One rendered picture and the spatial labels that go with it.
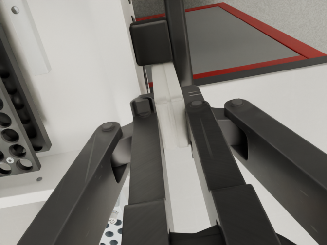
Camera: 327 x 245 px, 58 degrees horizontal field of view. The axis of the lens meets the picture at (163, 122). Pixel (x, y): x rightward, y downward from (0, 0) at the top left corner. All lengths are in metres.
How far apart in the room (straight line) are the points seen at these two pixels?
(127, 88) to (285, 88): 0.26
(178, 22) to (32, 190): 0.19
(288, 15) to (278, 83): 0.84
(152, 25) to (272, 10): 1.03
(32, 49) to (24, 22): 0.02
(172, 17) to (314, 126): 0.31
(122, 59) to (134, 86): 0.02
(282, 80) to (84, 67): 0.24
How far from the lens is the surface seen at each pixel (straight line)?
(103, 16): 0.18
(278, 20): 1.22
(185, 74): 0.20
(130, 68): 0.18
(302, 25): 1.26
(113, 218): 0.43
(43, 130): 0.28
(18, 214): 0.52
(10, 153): 0.26
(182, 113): 0.15
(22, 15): 0.27
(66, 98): 0.30
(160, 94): 0.16
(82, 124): 0.31
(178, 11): 0.19
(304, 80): 0.42
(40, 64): 0.28
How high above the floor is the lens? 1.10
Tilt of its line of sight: 61 degrees down
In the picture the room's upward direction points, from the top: 173 degrees clockwise
